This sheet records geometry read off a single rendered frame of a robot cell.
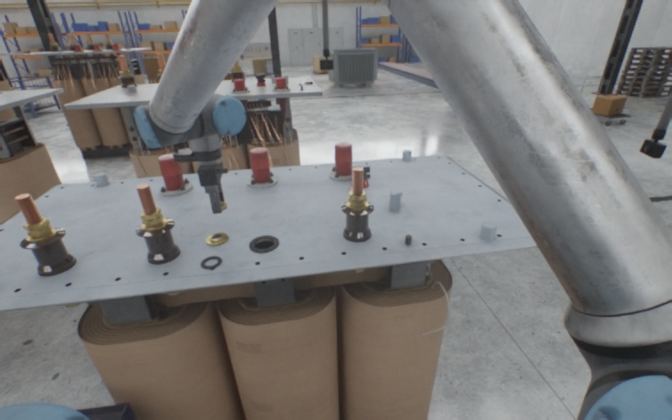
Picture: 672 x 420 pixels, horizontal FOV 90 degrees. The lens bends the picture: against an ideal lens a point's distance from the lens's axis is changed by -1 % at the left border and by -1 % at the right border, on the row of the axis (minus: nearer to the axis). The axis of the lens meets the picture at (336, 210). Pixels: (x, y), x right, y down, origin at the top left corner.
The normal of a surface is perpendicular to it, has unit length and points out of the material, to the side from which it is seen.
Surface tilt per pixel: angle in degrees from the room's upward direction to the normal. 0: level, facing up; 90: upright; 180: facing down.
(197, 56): 119
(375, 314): 90
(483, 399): 0
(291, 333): 90
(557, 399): 0
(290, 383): 90
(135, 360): 90
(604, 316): 76
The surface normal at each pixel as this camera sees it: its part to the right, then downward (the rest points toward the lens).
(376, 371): -0.18, 0.47
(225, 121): 0.78, 0.28
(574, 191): -0.44, 0.18
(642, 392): -0.08, -0.85
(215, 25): -0.35, 0.81
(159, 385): 0.16, 0.46
